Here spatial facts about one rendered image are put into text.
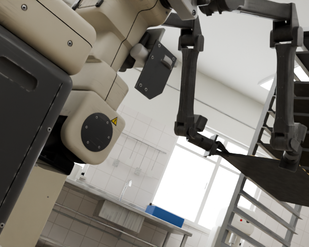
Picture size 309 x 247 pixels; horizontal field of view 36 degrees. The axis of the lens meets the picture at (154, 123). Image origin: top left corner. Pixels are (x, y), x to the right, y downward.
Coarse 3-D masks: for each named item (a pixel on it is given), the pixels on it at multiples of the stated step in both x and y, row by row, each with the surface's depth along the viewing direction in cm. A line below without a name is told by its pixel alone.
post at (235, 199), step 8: (272, 88) 244; (272, 96) 241; (264, 104) 242; (272, 104) 242; (264, 112) 240; (264, 120) 238; (256, 128) 238; (256, 136) 236; (256, 144) 234; (248, 152) 234; (240, 176) 230; (240, 184) 228; (232, 200) 227; (232, 208) 225; (232, 216) 225; (224, 224) 223; (224, 232) 222; (216, 240) 222; (224, 240) 222
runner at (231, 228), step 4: (228, 224) 223; (228, 228) 223; (232, 228) 225; (236, 228) 228; (232, 232) 224; (236, 232) 228; (240, 232) 230; (240, 236) 226; (244, 236) 233; (248, 236) 235; (248, 240) 236; (252, 240) 238; (252, 244) 236; (256, 244) 241; (260, 244) 244
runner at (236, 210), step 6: (234, 210) 225; (240, 210) 229; (240, 216) 229; (246, 216) 233; (252, 222) 233; (258, 222) 241; (258, 228) 242; (264, 228) 245; (270, 234) 245; (276, 234) 254; (276, 240) 255; (282, 240) 259; (288, 246) 260
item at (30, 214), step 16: (32, 176) 182; (48, 176) 185; (64, 176) 188; (32, 192) 181; (48, 192) 184; (16, 208) 178; (32, 208) 181; (48, 208) 184; (16, 224) 178; (32, 224) 180; (0, 240) 175; (16, 240) 177; (32, 240) 180
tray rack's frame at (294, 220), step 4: (304, 28) 249; (308, 28) 247; (304, 32) 249; (308, 32) 248; (304, 36) 257; (308, 36) 256; (296, 204) 272; (296, 208) 271; (300, 208) 271; (292, 216) 270; (292, 220) 269; (296, 220) 269; (292, 224) 268; (288, 232) 267; (288, 236) 266; (292, 236) 268; (288, 240) 265
